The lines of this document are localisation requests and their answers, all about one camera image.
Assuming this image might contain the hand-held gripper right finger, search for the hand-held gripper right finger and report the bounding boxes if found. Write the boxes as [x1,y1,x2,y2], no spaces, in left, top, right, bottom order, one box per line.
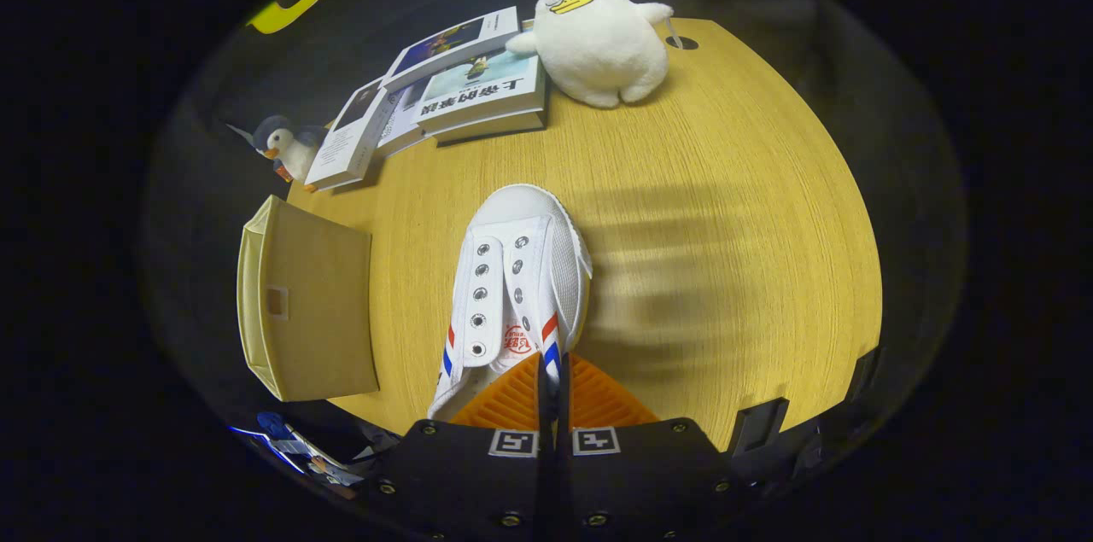
[555,353,744,542]

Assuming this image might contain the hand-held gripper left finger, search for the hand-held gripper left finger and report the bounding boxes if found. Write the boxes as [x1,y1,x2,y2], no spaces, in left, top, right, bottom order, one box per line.
[367,354,547,542]

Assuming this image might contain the white shoe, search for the white shoe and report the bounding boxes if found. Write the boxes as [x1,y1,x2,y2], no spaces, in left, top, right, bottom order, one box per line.
[427,184,594,423]

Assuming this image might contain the beige fabric storage box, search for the beige fabric storage box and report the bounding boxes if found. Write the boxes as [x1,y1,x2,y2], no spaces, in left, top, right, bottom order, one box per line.
[237,195,381,403]

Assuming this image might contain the blue lit screen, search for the blue lit screen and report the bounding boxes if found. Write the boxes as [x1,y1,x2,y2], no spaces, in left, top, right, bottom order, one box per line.
[231,425,308,476]

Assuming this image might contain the white book with portrait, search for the white book with portrait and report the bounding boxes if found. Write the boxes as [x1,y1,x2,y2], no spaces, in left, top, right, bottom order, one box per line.
[303,79,402,193]

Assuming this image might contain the thin white booklet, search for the thin white booklet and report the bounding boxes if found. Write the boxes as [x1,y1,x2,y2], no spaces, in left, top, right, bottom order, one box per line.
[376,81,428,159]

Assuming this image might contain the grey penguin plush toy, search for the grey penguin plush toy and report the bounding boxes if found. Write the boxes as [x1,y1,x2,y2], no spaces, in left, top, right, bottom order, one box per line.
[226,115,330,184]

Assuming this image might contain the book with sky blue cover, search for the book with sky blue cover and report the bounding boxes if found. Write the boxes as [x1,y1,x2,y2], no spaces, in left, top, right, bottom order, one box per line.
[414,47,549,146]

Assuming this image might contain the white duck plush toy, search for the white duck plush toy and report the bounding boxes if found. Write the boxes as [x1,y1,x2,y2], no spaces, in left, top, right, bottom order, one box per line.
[506,0,675,109]

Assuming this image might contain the book with dark blue cover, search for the book with dark blue cover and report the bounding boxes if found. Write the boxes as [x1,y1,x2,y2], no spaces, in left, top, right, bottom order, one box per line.
[380,6,522,93]

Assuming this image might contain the black backdrop cloth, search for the black backdrop cloth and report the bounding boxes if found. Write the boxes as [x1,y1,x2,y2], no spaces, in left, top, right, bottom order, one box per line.
[141,0,970,475]

